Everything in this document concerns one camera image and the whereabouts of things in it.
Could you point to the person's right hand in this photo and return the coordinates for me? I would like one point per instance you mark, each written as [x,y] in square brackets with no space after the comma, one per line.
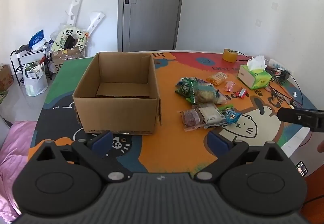
[321,147]

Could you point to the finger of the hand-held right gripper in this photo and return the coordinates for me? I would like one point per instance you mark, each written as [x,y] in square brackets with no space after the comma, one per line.
[301,117]

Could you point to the red white candy packet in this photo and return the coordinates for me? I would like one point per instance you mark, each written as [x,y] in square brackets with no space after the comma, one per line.
[241,92]

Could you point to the small light green packet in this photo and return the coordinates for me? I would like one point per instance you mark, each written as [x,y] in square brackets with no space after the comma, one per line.
[225,107]

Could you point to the white snack packet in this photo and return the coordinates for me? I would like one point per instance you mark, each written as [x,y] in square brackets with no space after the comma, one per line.
[211,115]

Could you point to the smartphone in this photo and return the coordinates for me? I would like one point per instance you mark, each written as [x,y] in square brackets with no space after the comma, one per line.
[302,168]

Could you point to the white power strip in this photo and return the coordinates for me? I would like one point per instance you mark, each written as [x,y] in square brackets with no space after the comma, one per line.
[277,65]

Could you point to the printed cardboard box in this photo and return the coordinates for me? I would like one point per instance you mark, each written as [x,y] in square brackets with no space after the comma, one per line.
[5,78]

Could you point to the tall white perforated board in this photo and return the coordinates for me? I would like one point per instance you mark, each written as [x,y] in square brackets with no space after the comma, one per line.
[76,3]

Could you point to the green tissue box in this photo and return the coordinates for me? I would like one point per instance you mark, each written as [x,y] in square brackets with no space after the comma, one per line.
[254,78]

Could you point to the short white perforated board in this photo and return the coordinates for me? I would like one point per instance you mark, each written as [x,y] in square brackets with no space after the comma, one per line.
[95,20]

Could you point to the panda print toilet seat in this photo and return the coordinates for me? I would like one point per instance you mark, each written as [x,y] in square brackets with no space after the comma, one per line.
[59,41]

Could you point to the open torn cardboard box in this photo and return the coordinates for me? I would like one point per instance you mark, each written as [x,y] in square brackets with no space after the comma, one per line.
[67,58]

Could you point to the dark green snack packet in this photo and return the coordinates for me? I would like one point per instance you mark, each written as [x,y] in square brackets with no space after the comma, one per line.
[184,87]

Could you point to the grey door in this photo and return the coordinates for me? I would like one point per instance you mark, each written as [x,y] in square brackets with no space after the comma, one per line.
[151,19]

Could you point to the blue snack packet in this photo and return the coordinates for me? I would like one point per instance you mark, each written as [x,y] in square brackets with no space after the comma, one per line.
[231,115]

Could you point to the pink blanket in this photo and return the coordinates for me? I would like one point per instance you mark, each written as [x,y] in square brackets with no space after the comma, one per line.
[15,148]

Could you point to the yellow tape roll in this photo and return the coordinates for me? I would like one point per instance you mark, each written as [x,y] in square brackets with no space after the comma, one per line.
[229,55]

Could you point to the clear rice cracker packet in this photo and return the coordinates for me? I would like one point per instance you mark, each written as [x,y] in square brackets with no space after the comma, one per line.
[206,95]

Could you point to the white plastic bag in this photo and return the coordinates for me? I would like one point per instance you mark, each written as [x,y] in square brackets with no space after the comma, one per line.
[35,84]

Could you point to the pink candy packet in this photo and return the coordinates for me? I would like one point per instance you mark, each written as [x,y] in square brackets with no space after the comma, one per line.
[229,86]

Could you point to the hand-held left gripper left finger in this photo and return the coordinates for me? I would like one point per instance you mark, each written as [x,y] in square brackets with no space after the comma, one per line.
[102,141]

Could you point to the black power adapter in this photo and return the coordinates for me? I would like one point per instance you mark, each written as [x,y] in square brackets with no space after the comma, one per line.
[286,75]

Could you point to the purple snack packet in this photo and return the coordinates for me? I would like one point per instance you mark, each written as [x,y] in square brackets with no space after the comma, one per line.
[191,117]

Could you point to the brown cardboard box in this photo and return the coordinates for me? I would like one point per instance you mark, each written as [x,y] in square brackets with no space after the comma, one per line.
[114,112]

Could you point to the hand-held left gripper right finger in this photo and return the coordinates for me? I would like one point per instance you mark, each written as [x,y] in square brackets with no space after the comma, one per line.
[217,141]

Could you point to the blue plastic bag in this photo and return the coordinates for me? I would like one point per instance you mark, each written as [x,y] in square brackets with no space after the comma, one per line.
[36,39]

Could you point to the orange biscuit packet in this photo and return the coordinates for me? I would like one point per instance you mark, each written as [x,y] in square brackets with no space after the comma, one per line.
[217,78]

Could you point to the black shoe rack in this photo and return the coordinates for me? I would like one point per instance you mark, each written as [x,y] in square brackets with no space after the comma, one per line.
[16,67]

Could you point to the colourful cartoon table mat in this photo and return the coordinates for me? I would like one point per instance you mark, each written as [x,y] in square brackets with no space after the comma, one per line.
[172,125]

